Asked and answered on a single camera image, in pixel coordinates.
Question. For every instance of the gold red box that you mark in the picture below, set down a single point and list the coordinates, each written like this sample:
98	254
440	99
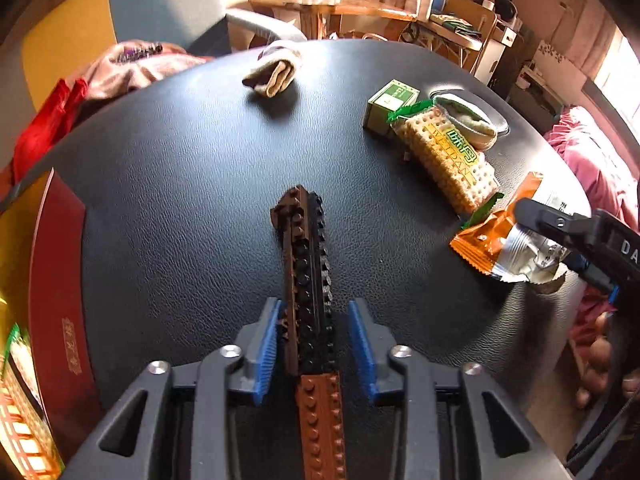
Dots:
60	300

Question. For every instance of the pink cloth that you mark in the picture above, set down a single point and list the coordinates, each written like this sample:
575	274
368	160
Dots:
135	67

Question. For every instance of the yellow and blue chair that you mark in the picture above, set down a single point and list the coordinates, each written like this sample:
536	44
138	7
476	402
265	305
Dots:
65	25

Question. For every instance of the white sock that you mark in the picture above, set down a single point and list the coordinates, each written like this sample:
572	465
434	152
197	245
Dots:
467	120

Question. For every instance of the wooden shelf cart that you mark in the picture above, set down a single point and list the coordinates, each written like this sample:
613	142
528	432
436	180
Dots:
465	25

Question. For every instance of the orange plastic tray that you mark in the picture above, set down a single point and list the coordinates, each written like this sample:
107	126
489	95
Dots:
22	440

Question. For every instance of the white cabinet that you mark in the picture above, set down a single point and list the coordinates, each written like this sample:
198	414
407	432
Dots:
542	75

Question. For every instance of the orange snack packet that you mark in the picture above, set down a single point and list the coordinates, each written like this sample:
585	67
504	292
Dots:
492	240

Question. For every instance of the person's right hand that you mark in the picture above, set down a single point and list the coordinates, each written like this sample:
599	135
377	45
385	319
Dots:
597	360

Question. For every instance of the red cloth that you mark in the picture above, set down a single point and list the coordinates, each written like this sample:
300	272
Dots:
45	120

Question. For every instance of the clear cracker packet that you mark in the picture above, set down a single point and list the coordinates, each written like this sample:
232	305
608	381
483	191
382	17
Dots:
445	155
17	360

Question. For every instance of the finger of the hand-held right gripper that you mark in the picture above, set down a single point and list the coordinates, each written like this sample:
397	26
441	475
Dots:
550	220
592	272

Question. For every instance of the beige sock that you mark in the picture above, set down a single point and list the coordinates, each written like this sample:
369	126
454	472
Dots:
272	72

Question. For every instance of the round wooden table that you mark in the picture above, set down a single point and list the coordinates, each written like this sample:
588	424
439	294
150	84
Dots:
330	7

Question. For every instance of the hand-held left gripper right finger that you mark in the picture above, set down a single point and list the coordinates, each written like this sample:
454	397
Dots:
362	355

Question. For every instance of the brown and black toy brick bar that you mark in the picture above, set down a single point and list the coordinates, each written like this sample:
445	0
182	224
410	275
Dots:
307	270

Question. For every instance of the pink ruffled blanket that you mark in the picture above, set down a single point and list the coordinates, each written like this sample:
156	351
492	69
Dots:
600	160

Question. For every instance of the small green box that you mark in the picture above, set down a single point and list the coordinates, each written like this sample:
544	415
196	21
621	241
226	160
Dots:
387	105

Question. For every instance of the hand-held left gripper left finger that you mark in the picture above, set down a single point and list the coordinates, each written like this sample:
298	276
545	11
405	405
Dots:
265	355

